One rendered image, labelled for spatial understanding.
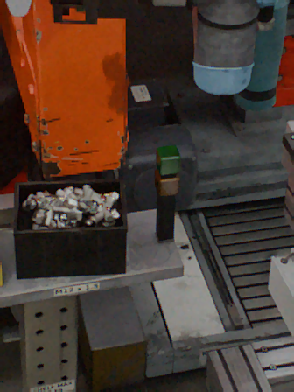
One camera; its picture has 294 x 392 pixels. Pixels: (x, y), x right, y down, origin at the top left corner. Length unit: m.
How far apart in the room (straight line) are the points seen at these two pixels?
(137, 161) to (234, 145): 0.41
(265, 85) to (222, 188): 0.43
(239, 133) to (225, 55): 1.37
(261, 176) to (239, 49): 1.36
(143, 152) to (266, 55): 0.34
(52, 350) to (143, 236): 0.28
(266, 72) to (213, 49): 0.96
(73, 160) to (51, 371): 0.42
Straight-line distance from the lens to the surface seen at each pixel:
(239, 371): 2.17
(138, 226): 2.12
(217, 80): 1.39
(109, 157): 2.11
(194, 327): 2.44
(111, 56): 1.98
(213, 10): 1.34
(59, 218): 1.99
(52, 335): 2.14
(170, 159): 1.95
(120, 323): 2.38
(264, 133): 2.75
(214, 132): 2.74
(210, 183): 2.67
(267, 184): 2.73
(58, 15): 1.33
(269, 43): 2.28
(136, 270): 2.03
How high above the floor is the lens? 1.87
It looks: 40 degrees down
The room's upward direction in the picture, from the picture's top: 3 degrees clockwise
